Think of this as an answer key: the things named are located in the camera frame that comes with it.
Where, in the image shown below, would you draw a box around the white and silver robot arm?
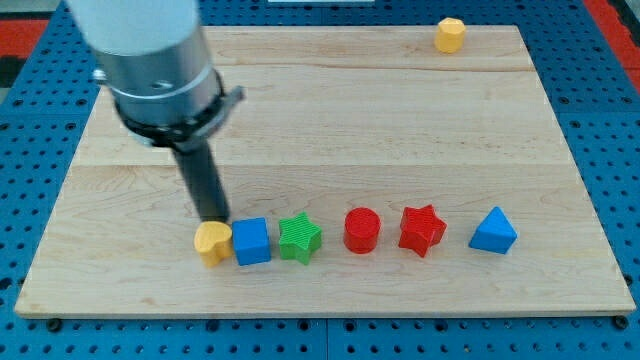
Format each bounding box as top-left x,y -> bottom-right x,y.
66,0 -> 244,152

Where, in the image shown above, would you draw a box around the wooden board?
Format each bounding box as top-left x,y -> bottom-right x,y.
15,26 -> 636,319

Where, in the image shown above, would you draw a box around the green star block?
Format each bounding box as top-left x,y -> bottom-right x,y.
278,212 -> 322,265

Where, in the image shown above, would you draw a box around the red cylinder block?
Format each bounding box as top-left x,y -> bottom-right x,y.
343,207 -> 381,254

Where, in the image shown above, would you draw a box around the blue cube block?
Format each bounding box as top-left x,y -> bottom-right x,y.
232,217 -> 271,266

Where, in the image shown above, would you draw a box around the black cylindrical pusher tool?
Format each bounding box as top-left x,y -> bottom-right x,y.
173,143 -> 230,223

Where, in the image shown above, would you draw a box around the red star block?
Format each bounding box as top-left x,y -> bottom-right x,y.
398,204 -> 447,258

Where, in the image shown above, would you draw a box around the yellow heart block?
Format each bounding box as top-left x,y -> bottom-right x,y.
194,221 -> 234,268

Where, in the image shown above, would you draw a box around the blue triangle block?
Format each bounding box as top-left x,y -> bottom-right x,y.
469,206 -> 518,254

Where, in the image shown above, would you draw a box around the yellow hexagon block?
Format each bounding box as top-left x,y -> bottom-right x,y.
434,17 -> 466,54

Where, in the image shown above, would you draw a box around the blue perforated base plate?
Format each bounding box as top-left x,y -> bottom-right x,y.
1,0 -> 639,359

